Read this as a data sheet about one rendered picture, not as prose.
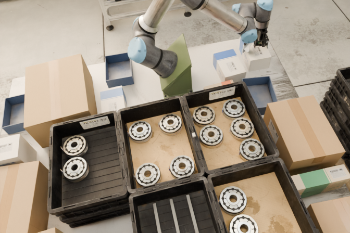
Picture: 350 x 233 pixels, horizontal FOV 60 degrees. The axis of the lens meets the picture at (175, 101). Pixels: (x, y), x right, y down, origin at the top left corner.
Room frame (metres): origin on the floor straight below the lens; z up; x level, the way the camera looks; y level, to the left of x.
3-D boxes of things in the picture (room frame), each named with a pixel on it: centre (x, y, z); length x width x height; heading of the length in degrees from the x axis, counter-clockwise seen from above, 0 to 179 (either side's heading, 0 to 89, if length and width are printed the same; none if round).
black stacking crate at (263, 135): (0.66, -0.20, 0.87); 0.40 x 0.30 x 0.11; 6
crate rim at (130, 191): (0.63, 0.09, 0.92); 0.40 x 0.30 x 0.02; 6
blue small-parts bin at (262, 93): (0.92, -0.44, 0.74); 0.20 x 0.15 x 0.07; 177
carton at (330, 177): (0.42, -0.53, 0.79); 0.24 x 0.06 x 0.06; 95
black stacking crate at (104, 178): (0.59, 0.39, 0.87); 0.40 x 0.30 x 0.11; 6
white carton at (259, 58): (1.22, -0.50, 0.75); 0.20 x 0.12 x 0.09; 3
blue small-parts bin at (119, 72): (1.24, 0.30, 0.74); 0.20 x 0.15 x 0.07; 3
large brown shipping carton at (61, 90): (1.02, 0.59, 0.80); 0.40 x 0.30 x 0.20; 10
